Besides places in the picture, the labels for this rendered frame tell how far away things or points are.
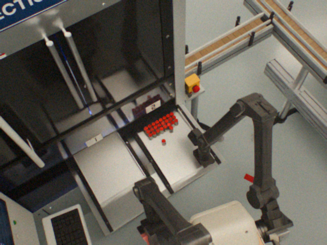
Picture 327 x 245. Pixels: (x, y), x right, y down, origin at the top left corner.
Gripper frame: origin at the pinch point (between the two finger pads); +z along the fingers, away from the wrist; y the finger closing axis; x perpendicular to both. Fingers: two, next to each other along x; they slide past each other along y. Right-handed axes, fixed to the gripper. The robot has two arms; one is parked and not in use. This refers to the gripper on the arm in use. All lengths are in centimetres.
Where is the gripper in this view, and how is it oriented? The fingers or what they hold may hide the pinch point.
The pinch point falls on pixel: (203, 163)
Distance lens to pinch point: 197.9
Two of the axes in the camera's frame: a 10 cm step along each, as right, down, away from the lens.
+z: 0.8, 4.9, 8.7
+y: -5.0, -7.3, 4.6
